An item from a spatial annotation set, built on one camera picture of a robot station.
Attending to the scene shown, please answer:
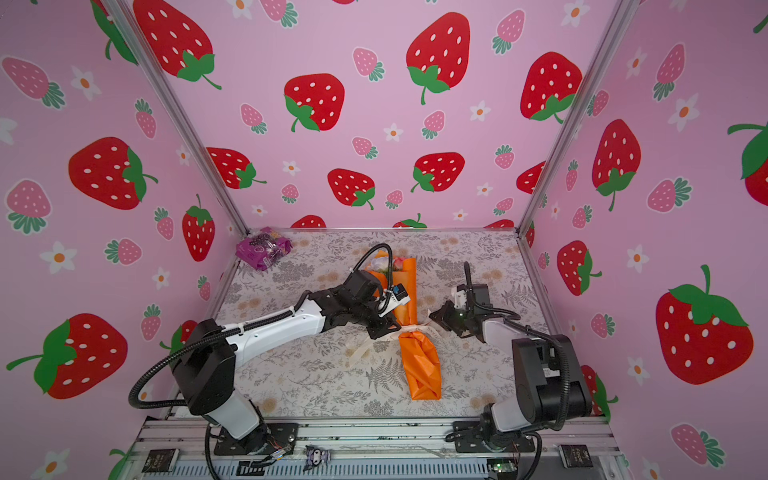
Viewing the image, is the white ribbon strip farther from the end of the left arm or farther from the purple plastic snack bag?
the purple plastic snack bag

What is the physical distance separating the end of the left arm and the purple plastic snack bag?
1.77ft

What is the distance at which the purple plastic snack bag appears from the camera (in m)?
1.09
